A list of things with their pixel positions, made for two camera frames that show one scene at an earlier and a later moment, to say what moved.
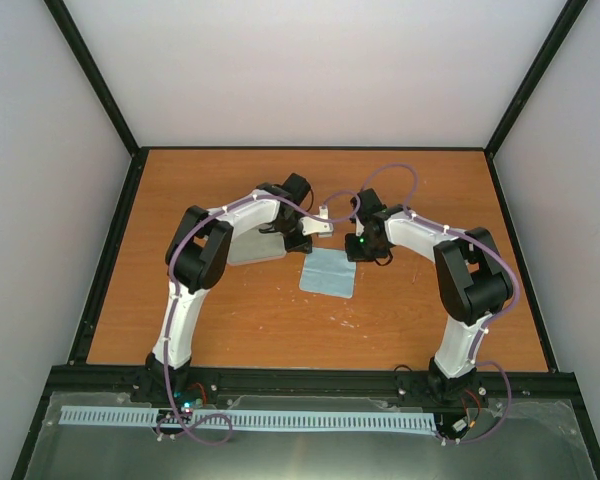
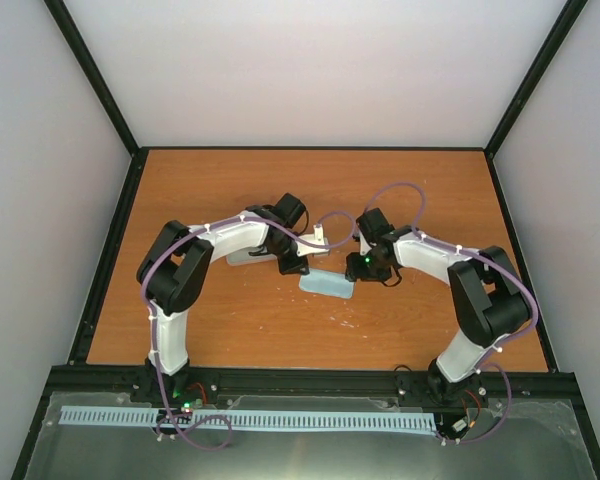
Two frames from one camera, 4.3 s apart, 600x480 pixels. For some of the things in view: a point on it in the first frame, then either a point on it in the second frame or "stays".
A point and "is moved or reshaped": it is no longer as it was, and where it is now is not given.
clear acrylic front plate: [534, 439] stays
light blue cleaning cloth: [328, 271] is moved or reshaped
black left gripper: [296, 245] to [291, 267]
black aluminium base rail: [534, 383] stays
